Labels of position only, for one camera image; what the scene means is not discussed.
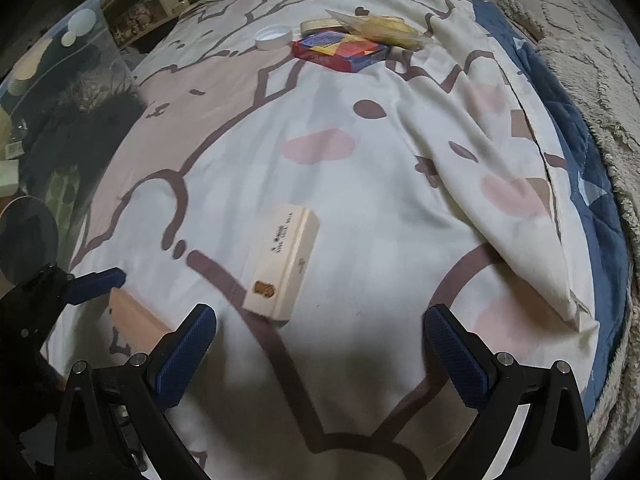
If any blue quilt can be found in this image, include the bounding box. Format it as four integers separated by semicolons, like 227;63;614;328
470;0;631;421

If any white jar lid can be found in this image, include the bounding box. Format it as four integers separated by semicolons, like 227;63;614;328
255;26;293;51

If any pink wooden block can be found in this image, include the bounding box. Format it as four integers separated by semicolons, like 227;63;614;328
109;287;173;356

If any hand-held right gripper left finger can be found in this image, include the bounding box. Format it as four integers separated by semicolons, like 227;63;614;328
54;303;218;480

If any white wooden box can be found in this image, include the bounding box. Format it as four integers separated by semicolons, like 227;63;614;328
241;203;321;322

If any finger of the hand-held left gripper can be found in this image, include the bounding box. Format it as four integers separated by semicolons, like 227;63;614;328
62;267;127;306

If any printed bed sheet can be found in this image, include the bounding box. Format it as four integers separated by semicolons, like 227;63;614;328
47;0;601;480

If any green patterned cloth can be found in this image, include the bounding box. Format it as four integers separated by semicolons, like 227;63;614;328
42;165;83;251

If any round dark mirror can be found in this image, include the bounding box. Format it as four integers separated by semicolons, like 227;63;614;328
0;195;60;288

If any beige fuzzy blanket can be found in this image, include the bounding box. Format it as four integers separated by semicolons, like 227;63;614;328
492;0;640;461

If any white cardboard box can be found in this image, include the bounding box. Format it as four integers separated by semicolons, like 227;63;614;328
0;160;21;198

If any large white round disc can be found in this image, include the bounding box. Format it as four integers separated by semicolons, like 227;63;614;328
68;10;96;33

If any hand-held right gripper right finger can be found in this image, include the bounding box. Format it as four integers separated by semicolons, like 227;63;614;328
422;304;592;480

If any clear plastic storage bin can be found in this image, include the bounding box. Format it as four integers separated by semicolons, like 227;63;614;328
0;0;148;211

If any red and blue card box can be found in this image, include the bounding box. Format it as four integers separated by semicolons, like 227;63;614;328
291;31;390;72

